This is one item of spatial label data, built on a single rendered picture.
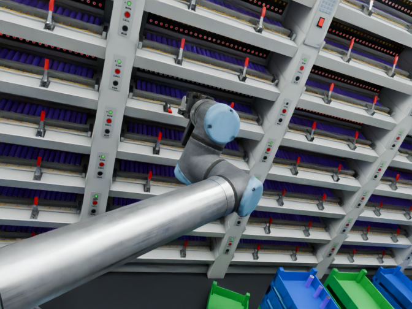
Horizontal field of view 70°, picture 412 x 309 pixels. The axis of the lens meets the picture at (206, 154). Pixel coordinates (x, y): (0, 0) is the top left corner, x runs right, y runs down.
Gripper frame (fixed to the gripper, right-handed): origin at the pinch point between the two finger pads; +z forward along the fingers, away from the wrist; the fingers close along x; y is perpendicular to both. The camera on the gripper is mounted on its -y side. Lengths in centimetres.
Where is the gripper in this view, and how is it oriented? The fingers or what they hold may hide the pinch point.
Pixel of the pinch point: (186, 111)
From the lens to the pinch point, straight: 105.6
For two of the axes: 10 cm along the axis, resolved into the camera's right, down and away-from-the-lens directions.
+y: 2.3, -9.5, -2.1
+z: -3.0, -2.8, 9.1
